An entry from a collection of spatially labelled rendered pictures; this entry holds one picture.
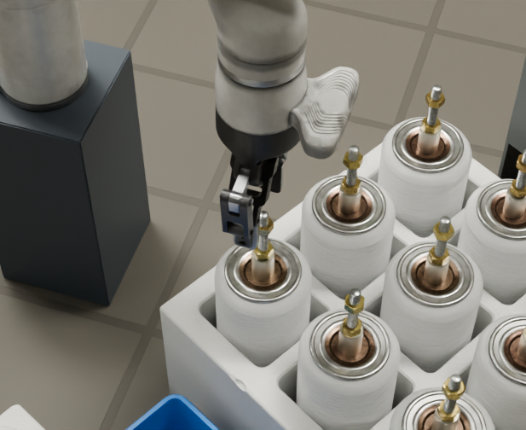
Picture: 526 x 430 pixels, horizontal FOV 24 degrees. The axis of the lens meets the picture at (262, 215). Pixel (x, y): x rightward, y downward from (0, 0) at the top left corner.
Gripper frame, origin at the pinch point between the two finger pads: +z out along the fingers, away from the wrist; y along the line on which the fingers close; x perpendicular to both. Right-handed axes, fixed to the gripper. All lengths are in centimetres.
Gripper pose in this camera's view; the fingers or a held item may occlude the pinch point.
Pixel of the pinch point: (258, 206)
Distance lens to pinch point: 113.5
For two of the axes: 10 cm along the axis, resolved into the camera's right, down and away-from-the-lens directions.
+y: -3.2, 7.5, -5.8
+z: -0.1, 6.1, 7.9
